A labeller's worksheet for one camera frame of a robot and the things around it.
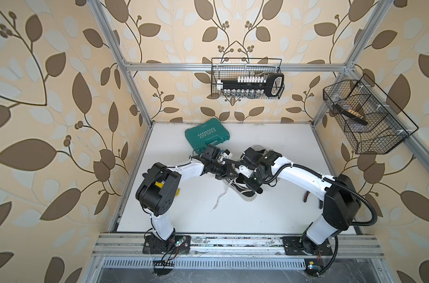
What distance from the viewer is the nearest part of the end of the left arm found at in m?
0.76

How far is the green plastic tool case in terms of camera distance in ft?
3.58

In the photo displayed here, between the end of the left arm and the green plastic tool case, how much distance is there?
26 cm
